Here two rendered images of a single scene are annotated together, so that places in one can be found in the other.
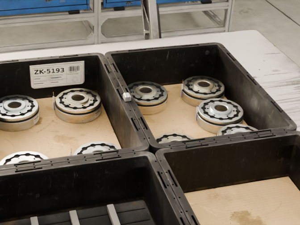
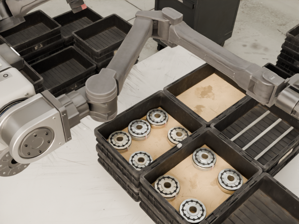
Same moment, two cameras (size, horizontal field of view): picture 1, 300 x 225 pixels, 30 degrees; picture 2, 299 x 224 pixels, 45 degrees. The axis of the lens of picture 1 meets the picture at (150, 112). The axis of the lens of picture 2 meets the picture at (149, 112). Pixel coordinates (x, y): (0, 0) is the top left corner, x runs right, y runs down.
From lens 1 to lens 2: 181 cm
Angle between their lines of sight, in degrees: 82
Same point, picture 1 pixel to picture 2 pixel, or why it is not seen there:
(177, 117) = (145, 147)
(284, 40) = not seen: outside the picture
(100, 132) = (178, 172)
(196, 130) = (152, 138)
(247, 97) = (131, 115)
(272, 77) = not seen: hidden behind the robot
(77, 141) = (191, 177)
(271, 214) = (189, 104)
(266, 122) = (147, 107)
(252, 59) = not seen: hidden behind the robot
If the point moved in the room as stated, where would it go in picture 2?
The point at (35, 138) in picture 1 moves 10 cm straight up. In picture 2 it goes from (200, 195) to (204, 182)
